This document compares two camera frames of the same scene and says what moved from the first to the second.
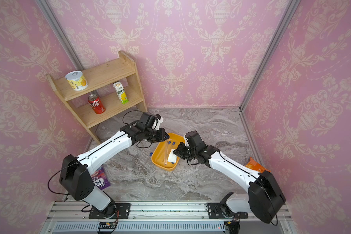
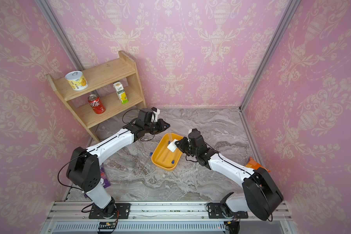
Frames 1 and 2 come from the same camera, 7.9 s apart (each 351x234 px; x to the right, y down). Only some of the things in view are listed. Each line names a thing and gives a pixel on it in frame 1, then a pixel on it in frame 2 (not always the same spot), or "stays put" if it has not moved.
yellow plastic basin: (161, 153) stays put
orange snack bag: (255, 165) stays put
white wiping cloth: (172, 157) -> (172, 146)
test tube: (165, 161) -> (170, 137)
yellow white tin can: (76, 80) stays put
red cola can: (95, 102) stays put
